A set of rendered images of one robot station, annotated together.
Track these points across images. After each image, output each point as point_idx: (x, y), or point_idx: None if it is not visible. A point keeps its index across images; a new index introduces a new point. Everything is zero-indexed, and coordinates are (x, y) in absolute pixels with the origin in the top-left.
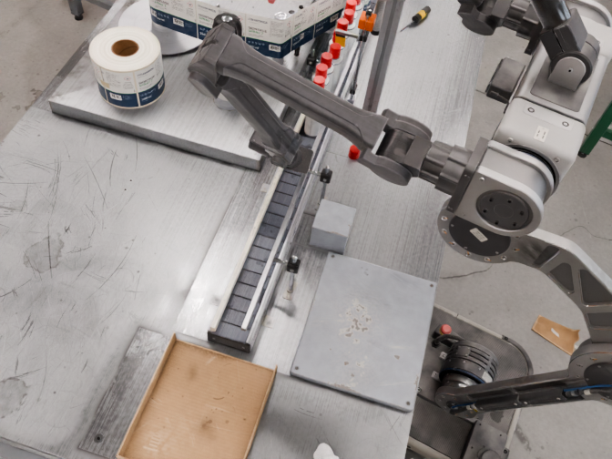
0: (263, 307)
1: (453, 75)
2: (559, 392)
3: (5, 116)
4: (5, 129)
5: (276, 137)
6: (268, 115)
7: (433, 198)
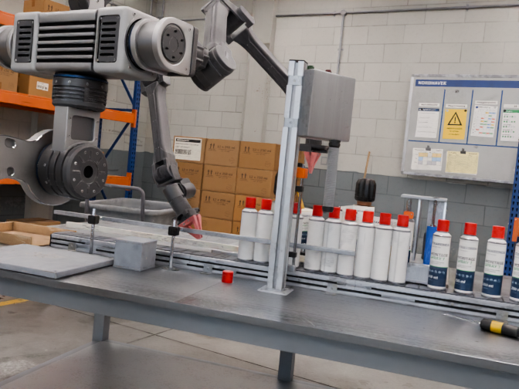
0: (76, 237)
1: (381, 330)
2: None
3: (387, 387)
4: (372, 387)
5: (154, 146)
6: (155, 125)
7: (163, 293)
